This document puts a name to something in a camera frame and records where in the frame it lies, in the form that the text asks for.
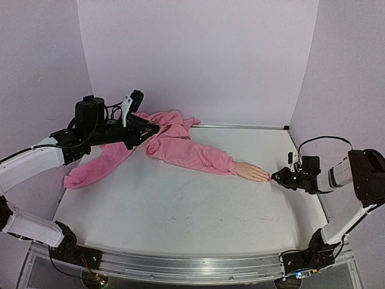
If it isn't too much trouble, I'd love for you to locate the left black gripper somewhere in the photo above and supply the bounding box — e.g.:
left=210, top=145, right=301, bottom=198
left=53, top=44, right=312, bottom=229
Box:
left=87, top=114, right=160, bottom=150

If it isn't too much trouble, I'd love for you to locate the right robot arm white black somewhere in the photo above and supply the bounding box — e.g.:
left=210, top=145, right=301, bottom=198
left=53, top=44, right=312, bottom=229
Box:
left=272, top=149, right=384, bottom=276

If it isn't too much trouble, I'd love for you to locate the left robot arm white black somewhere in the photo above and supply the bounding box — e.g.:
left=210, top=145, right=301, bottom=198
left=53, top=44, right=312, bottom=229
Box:
left=1, top=90, right=160, bottom=263

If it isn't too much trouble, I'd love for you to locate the pink sweatshirt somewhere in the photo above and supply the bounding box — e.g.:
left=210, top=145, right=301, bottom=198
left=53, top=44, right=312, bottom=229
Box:
left=63, top=111, right=236, bottom=189

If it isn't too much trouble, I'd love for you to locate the mannequin hand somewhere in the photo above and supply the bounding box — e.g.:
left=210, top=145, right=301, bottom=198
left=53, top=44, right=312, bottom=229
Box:
left=235, top=162, right=271, bottom=182

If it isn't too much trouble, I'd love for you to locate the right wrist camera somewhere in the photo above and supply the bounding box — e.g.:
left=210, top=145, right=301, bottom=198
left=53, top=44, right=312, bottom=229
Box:
left=288, top=152, right=301, bottom=171

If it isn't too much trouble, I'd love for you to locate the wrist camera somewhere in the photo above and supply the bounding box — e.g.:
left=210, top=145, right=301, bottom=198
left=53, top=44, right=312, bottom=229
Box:
left=288, top=152, right=301, bottom=171
left=120, top=90, right=144, bottom=128

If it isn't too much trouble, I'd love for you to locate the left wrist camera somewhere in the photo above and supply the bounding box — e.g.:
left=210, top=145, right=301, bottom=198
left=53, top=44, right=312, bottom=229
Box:
left=120, top=90, right=144, bottom=128

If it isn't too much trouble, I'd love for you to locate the right black cable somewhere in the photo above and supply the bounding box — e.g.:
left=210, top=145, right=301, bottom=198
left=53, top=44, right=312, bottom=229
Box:
left=297, top=136, right=354, bottom=157

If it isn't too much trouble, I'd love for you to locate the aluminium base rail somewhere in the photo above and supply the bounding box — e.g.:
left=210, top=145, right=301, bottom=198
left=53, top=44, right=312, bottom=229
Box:
left=93, top=251, right=283, bottom=284

